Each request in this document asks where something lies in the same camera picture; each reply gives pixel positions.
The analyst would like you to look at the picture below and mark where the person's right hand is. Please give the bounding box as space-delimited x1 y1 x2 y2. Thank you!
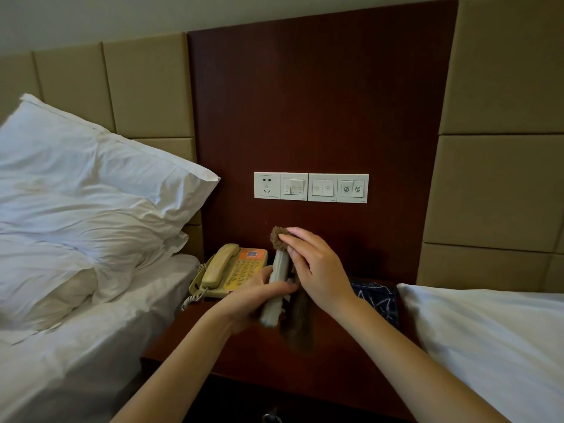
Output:
278 227 360 320

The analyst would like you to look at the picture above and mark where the person's left forearm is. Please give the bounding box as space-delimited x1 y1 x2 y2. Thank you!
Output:
108 303 237 423

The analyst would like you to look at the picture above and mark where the person's right forearm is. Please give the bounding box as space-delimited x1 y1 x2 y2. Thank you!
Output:
337 299 512 423

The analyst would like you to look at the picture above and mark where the white four-button switch panel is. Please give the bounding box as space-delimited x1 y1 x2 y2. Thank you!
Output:
308 173 370 204

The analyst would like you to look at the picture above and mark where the brown cleaning cloth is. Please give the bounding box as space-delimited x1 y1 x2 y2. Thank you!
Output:
269 226 316 355

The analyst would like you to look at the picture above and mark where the crumpled white pillow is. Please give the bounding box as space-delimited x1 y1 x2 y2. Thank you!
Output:
0 184 190 333

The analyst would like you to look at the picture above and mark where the beige telephone cord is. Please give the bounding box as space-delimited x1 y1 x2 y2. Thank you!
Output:
180 288 210 311

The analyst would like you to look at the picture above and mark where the white bed cover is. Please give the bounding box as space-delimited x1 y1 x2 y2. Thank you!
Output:
396 283 564 423

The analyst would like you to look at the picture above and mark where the dark blue scribbled pouch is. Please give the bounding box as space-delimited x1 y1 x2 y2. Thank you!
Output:
350 279 401 331

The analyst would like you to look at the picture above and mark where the white remote control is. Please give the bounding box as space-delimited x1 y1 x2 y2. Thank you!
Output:
258 249 291 329

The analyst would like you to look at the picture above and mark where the person's left hand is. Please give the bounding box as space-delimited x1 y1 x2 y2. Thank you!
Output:
216 265 300 335

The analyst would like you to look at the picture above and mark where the smooth white pillow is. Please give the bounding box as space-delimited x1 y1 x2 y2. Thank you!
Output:
0 93 221 234

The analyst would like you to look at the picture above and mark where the yellow corded telephone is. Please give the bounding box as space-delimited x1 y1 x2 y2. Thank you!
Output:
189 243 270 300

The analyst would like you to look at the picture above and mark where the white socket and switch panel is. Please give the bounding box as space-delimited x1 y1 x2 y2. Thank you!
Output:
253 171 309 202

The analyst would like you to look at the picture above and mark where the white bed sheet mattress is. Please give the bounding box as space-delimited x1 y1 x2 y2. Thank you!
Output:
0 253 203 423

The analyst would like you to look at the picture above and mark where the dark wooden nightstand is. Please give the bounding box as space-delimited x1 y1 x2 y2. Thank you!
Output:
140 277 419 421

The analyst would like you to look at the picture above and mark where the beige padded headboard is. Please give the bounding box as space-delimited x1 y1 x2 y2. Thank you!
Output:
416 0 564 296

